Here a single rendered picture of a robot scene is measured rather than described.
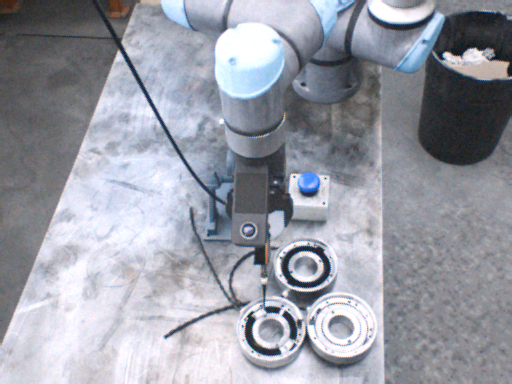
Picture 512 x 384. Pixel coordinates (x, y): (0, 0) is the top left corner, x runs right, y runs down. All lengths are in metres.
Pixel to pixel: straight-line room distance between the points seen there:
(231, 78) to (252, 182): 0.17
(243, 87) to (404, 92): 1.88
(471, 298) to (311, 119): 0.94
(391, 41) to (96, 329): 0.70
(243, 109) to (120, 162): 0.58
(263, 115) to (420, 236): 1.43
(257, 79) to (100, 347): 0.55
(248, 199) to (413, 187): 1.46
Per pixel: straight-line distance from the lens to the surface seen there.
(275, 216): 0.87
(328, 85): 1.28
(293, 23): 0.74
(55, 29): 3.03
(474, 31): 2.27
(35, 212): 2.30
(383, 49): 1.17
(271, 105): 0.70
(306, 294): 1.00
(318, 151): 1.21
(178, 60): 1.44
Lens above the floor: 1.71
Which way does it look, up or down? 52 degrees down
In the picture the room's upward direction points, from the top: 6 degrees counter-clockwise
